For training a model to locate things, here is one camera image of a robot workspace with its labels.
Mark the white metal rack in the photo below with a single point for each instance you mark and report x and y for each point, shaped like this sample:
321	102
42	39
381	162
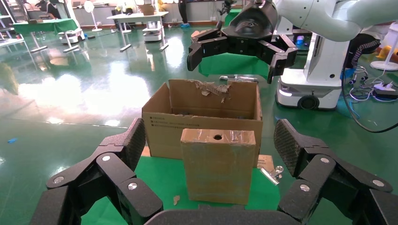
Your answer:
9	18

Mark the large open cardboard carton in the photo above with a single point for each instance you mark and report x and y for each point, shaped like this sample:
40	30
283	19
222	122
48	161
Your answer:
164	136

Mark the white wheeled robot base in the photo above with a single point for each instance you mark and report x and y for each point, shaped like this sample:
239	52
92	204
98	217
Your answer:
323	62

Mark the small brown cardboard box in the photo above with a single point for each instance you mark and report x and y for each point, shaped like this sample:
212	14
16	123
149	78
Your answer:
217	174

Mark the blue shoe cover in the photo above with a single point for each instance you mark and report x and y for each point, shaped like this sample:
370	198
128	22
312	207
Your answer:
185	25

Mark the silver binder clip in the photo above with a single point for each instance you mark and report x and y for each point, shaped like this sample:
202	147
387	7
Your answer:
272	175

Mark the green topped white-legged table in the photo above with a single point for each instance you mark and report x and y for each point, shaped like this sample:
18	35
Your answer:
43	25

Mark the white wheeled device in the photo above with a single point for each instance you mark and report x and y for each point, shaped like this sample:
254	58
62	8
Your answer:
153	34
72	36

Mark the seated person dark clothes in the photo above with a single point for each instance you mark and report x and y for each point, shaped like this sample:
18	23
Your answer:
53	11

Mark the black articulated stand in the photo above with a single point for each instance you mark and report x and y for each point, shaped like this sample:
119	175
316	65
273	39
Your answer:
225	7

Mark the green table cloth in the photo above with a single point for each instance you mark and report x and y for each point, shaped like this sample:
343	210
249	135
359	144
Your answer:
158	183

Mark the yellow plastic object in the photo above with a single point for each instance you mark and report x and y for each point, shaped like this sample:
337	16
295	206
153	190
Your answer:
385	51

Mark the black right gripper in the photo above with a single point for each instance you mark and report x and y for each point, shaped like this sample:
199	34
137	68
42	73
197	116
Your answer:
248	24

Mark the small torn cardboard scrap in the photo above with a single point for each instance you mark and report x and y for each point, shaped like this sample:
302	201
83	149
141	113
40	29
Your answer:
176	200

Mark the black flat box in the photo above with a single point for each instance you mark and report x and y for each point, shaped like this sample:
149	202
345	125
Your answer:
385	94

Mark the blue floor litter scrap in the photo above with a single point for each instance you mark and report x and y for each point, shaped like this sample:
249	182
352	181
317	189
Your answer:
12	140

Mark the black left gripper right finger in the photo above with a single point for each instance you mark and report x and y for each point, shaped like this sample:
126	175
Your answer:
311	167

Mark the white round-base stand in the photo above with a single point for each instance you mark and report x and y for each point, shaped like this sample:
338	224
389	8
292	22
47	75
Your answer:
384	65

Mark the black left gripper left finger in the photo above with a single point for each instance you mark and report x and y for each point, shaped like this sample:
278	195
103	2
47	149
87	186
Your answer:
115	167

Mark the white power strip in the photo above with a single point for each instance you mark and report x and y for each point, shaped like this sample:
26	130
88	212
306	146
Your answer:
384	86

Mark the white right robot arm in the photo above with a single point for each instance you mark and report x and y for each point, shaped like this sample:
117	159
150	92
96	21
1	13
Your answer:
326	15

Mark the person in black trousers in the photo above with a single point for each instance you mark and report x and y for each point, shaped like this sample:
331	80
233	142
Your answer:
183	11

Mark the green cloth covered table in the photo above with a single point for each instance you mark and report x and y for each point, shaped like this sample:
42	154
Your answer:
230	65

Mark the white work table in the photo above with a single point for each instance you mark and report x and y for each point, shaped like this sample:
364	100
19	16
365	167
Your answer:
136	17

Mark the white standing fan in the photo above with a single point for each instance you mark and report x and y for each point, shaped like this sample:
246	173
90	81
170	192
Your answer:
89	6

